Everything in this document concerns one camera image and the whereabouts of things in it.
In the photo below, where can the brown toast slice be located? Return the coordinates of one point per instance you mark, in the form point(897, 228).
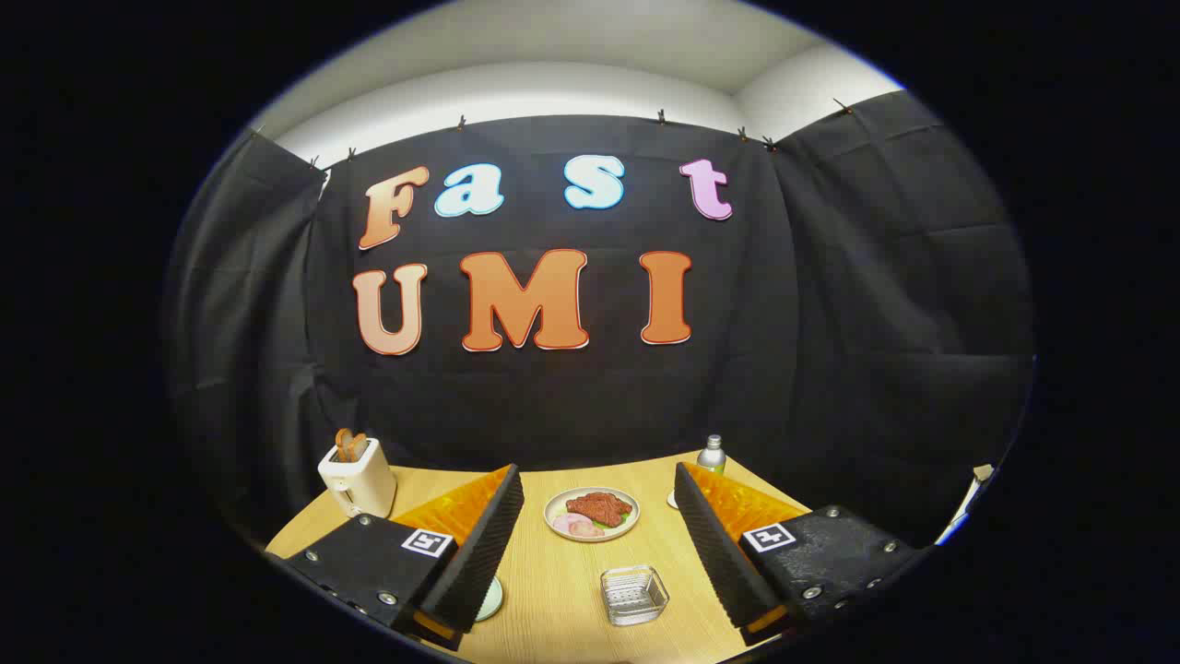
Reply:
point(348, 447)

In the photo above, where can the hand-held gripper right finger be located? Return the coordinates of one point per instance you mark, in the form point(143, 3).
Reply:
point(719, 553)

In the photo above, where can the green lettuce leaf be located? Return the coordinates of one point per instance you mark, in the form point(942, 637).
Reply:
point(620, 520)

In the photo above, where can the brown meat steak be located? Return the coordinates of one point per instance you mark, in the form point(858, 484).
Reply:
point(599, 508)

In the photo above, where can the pale pink ham slice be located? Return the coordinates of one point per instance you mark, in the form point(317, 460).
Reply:
point(566, 524)

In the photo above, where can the row of black cloth clips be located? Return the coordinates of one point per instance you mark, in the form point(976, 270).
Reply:
point(660, 117)

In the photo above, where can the cream toaster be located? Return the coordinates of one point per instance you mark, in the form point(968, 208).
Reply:
point(364, 480)

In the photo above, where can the light blue plate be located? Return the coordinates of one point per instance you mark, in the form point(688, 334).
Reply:
point(489, 599)

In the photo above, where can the white round food plate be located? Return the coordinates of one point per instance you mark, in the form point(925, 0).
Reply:
point(557, 506)

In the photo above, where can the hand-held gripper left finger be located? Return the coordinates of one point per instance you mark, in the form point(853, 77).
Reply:
point(479, 553)

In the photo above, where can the green label metal bottle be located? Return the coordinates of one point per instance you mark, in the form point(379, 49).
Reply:
point(711, 456)

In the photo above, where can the red ham slice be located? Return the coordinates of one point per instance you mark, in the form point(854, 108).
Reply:
point(590, 530)

